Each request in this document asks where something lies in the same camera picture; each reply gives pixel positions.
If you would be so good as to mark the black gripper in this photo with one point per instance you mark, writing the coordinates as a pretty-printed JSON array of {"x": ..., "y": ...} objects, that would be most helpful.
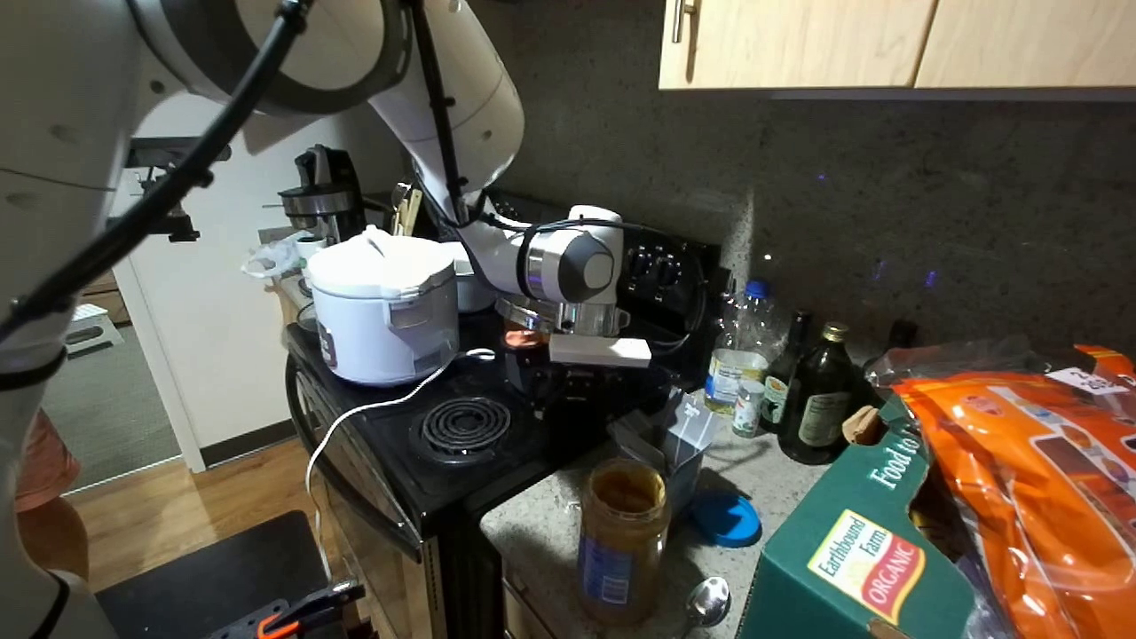
[{"x": 586, "y": 390}]

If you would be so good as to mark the tea bag box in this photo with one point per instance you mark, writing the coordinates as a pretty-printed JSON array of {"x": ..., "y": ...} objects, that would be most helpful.
[{"x": 679, "y": 445}]

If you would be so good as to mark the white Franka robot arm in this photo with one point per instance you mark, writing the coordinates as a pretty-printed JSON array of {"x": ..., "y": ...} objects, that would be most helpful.
[{"x": 58, "y": 177}]

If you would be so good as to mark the green cardboard produce box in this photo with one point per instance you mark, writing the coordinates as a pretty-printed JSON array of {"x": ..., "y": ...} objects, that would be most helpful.
[{"x": 840, "y": 532}]

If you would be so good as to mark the orange carrot bag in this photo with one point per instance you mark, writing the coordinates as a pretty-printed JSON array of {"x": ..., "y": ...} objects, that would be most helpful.
[{"x": 1041, "y": 497}]

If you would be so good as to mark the peanut butter jar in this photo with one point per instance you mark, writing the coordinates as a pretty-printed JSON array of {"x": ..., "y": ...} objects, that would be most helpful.
[{"x": 624, "y": 532}]

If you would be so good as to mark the black coil burner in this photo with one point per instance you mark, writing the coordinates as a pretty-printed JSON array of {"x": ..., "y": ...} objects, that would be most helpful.
[{"x": 465, "y": 428}]

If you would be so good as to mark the small spice jar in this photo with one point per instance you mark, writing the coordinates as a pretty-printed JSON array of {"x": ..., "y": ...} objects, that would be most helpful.
[{"x": 746, "y": 409}]

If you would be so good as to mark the blue plastic lid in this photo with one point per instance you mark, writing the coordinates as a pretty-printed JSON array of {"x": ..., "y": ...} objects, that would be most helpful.
[{"x": 730, "y": 518}]

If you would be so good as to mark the clear plastic water bottle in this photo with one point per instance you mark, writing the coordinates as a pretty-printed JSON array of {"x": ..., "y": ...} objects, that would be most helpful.
[{"x": 740, "y": 341}]

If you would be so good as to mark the slim dark glass bottle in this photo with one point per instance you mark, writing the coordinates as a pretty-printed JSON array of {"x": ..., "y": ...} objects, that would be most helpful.
[{"x": 781, "y": 377}]

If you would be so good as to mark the black electric stove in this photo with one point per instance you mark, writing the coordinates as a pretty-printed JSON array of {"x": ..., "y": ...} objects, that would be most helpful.
[{"x": 391, "y": 473}]

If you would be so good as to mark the metal spoon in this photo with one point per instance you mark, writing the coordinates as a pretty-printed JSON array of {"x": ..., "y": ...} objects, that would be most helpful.
[{"x": 709, "y": 596}]

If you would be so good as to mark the large dark olive oil bottle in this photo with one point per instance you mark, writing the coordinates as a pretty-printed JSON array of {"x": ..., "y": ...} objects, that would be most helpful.
[{"x": 822, "y": 409}]

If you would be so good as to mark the white rice cooker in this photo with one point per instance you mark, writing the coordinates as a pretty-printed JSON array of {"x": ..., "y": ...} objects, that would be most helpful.
[{"x": 377, "y": 315}]

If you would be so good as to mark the brown round stopper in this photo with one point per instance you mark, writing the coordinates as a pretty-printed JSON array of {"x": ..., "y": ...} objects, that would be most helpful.
[{"x": 861, "y": 425}]

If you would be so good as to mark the orange black clamp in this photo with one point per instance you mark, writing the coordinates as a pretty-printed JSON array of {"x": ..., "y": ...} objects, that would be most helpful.
[{"x": 304, "y": 613}]

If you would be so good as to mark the black coffee machine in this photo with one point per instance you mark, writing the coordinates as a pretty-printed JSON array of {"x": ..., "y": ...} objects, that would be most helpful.
[{"x": 321, "y": 188}]

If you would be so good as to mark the wooden upper cabinet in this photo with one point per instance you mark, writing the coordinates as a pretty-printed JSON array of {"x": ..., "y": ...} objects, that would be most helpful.
[{"x": 828, "y": 39}]

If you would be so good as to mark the white step stool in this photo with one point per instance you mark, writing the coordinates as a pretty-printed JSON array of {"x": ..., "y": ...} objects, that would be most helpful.
[{"x": 90, "y": 330}]

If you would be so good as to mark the person in reddish clothing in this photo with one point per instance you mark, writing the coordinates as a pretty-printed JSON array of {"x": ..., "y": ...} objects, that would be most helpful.
[{"x": 46, "y": 473}]

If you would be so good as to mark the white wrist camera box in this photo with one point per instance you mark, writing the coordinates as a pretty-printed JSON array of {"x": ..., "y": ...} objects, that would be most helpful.
[{"x": 599, "y": 348}]

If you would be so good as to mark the black camera boom stand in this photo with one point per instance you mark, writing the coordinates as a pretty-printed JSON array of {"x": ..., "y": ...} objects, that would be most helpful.
[{"x": 179, "y": 222}]

